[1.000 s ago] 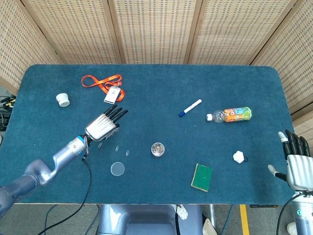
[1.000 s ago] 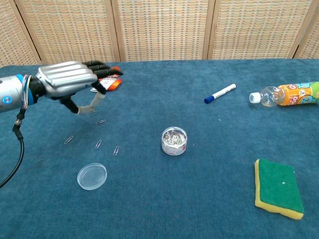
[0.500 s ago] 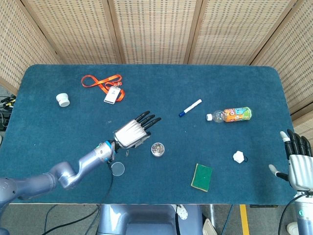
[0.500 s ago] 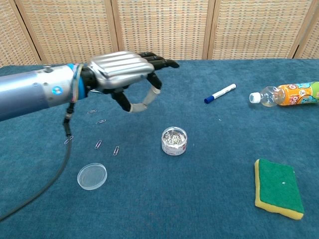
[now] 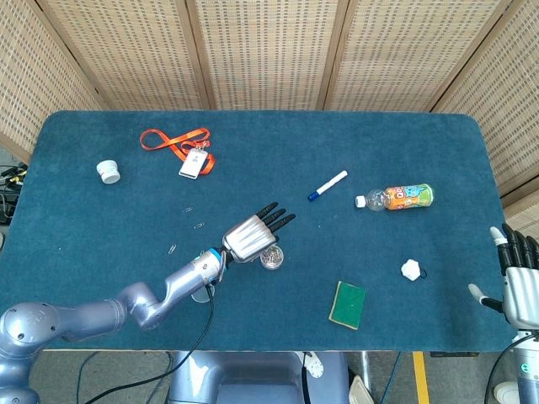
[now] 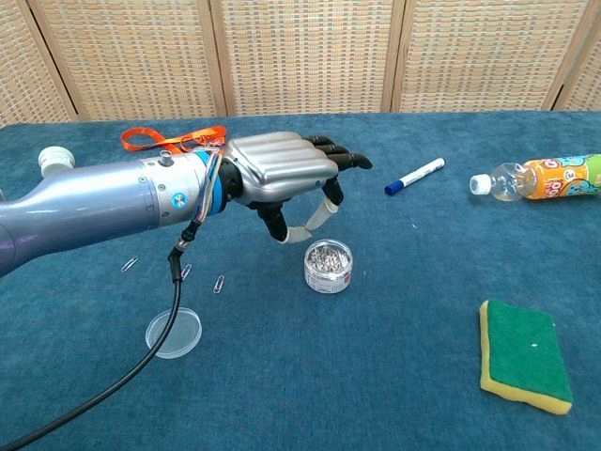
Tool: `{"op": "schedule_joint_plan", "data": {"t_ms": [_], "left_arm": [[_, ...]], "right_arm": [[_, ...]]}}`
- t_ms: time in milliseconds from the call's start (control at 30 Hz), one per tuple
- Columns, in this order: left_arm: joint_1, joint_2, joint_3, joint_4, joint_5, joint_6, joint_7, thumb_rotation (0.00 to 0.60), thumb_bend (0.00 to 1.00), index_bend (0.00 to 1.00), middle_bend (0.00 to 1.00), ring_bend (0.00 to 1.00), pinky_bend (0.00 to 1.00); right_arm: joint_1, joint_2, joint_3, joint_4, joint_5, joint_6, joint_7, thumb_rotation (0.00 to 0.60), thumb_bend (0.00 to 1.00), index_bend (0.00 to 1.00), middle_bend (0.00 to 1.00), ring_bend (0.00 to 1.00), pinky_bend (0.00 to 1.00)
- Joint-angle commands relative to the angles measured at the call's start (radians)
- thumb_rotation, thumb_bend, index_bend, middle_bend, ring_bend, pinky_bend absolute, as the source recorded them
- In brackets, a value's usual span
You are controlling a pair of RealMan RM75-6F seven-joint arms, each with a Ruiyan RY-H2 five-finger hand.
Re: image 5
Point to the woven wooden folding screen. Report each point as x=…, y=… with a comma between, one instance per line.
x=269, y=50

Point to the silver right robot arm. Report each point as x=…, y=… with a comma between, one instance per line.
x=529, y=366

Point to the small white plastic jar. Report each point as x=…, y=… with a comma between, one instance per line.
x=108, y=171

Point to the clear round plastic lid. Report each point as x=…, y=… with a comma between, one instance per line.
x=200, y=296

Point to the empty orange label plastic bottle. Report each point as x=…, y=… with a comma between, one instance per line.
x=404, y=198

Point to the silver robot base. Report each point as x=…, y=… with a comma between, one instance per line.
x=252, y=379

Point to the white badge card holder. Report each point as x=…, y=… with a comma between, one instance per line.
x=193, y=164

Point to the white marker with blue cap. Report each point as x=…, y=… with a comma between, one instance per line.
x=330, y=184

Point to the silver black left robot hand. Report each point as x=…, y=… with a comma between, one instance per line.
x=248, y=240

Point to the blue table cloth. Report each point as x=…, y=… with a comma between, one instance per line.
x=295, y=303

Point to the small clear round container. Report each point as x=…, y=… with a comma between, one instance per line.
x=273, y=258

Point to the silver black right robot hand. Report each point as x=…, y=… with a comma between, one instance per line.
x=522, y=290

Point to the green and yellow sponge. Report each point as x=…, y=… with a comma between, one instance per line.
x=348, y=305

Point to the small white faceted object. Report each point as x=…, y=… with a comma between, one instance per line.
x=410, y=269

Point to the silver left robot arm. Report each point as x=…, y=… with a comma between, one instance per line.
x=139, y=301

